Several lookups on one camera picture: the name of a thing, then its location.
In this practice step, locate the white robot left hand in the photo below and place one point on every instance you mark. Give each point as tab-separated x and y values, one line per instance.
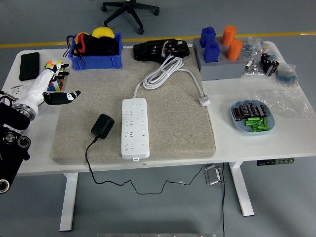
37	86

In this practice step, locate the white power strip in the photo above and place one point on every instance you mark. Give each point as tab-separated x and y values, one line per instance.
138	138

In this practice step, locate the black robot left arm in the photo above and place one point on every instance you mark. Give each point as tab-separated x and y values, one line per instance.
10	153

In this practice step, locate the colourful puzzle cube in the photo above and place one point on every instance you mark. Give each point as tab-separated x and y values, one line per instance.
58	85

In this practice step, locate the black smartphone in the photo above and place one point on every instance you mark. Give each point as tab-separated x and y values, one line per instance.
29	66

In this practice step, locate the blue plastic bin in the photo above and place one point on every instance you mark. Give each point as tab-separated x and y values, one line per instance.
98	61

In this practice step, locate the yellow ball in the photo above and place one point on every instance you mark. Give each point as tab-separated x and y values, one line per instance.
102	32

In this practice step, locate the black office chair base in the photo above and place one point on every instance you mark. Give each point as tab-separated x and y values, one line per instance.
123	10

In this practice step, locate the white table leg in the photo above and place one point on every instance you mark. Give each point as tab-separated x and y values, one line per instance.
240	187
69	197

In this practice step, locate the black electronic device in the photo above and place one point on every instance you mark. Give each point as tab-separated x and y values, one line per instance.
148	50

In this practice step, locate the grey-brown mat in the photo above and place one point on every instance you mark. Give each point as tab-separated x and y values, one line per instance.
177	128

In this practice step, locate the blue block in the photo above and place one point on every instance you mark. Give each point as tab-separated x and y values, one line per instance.
211	53
207	35

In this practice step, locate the grey block holder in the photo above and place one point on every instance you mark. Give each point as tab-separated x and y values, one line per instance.
222	71

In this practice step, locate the silver foot pedal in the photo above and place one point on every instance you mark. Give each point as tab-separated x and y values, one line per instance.
212	175

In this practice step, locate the orange cylinder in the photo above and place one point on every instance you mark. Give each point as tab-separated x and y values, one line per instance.
234	50
229	35

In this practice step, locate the black capacitor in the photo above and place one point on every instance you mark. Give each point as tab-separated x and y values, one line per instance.
238	113
262	111
245	109
253	109

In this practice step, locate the light blue plate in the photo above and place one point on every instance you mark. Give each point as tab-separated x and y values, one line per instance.
247	133

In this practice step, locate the bag of silver parts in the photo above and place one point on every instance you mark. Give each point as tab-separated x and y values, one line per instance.
251	70

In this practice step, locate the green battery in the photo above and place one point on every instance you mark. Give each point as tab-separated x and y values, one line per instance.
265	123
258	130
251	121
255	124

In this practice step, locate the bag of blue components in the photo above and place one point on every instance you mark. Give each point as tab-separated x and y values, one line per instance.
253	48
286	75

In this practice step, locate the bag of black capacitors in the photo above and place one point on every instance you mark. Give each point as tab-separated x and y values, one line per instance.
270	65

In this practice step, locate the empty clear plastic bag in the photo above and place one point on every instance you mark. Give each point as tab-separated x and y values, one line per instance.
284	101

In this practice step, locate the black desk control panel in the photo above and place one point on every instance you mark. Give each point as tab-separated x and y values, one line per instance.
275	162

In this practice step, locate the white wall switch panel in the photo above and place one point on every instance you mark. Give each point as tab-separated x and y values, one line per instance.
21	91

